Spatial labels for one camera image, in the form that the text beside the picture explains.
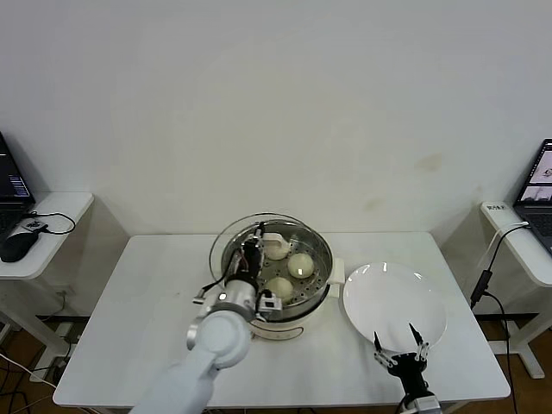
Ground white floor cable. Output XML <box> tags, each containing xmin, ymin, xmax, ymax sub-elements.
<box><xmin>0</xmin><ymin>349</ymin><xmax>48</xmax><ymax>385</ymax></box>

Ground thin black desk cable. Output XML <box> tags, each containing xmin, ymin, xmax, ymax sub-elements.
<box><xmin>25</xmin><ymin>210</ymin><xmax>77</xmax><ymax>236</ymax></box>

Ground white laptop cable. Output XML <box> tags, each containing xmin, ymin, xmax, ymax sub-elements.
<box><xmin>486</xmin><ymin>220</ymin><xmax>530</xmax><ymax>260</ymax></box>

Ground black floor cable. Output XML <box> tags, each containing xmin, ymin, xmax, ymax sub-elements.
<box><xmin>0</xmin><ymin>357</ymin><xmax>28</xmax><ymax>414</ymax></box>

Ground grey laptop with bright screen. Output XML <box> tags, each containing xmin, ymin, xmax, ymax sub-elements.
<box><xmin>512</xmin><ymin>138</ymin><xmax>552</xmax><ymax>255</ymax></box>

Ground black computer mouse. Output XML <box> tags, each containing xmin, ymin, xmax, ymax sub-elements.
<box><xmin>0</xmin><ymin>230</ymin><xmax>42</xmax><ymax>263</ymax></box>

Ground white side desk with label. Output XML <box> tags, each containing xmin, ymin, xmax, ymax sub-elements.
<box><xmin>480</xmin><ymin>200</ymin><xmax>552</xmax><ymax>381</ymax></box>

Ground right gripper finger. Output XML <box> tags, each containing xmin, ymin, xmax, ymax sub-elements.
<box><xmin>372</xmin><ymin>330</ymin><xmax>398</xmax><ymax>369</ymax></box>
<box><xmin>407</xmin><ymin>323</ymin><xmax>431</xmax><ymax>362</ymax></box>

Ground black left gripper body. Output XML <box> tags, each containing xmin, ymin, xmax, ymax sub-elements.
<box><xmin>231</xmin><ymin>238</ymin><xmax>266</xmax><ymax>282</ymax></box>

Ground perforated steel steamer basket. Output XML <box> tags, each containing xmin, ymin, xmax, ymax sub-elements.
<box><xmin>222</xmin><ymin>220</ymin><xmax>335</xmax><ymax>312</ymax></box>

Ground white side desk with mouse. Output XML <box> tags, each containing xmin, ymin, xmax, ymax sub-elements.
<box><xmin>0</xmin><ymin>191</ymin><xmax>95</xmax><ymax>383</ymax></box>

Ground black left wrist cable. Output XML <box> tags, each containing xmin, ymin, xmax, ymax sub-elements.
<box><xmin>191</xmin><ymin>269</ymin><xmax>235</xmax><ymax>307</ymax></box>

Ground steel steamer pot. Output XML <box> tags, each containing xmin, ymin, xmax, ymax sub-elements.
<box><xmin>209</xmin><ymin>252</ymin><xmax>346</xmax><ymax>342</ymax></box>

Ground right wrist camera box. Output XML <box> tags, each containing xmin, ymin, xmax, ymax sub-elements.
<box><xmin>414</xmin><ymin>396</ymin><xmax>442</xmax><ymax>414</ymax></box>

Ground round white plate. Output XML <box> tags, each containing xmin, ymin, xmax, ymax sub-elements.
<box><xmin>342</xmin><ymin>261</ymin><xmax>449</xmax><ymax>354</ymax></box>

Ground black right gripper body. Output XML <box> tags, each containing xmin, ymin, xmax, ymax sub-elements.
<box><xmin>385</xmin><ymin>351</ymin><xmax>429</xmax><ymax>397</ymax></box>

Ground round glass pot lid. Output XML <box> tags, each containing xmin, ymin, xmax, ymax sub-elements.
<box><xmin>208</xmin><ymin>210</ymin><xmax>331</xmax><ymax>301</ymax></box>

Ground black laptop with dark screen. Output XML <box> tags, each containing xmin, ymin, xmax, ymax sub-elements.
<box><xmin>0</xmin><ymin>131</ymin><xmax>38</xmax><ymax>245</ymax></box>

